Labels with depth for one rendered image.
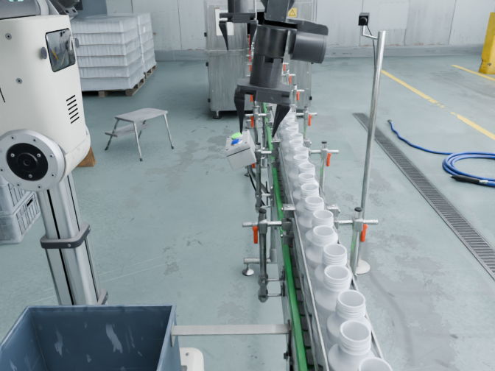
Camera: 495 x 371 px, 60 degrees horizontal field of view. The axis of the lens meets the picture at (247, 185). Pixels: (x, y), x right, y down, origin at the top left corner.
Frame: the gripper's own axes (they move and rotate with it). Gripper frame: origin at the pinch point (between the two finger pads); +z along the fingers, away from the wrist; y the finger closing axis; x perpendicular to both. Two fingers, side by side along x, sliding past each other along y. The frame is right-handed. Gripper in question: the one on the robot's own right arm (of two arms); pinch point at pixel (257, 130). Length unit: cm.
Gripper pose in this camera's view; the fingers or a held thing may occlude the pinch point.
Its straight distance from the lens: 84.9
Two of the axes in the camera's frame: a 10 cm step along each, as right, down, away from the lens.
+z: -1.3, 9.0, 4.1
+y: 9.9, 1.2, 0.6
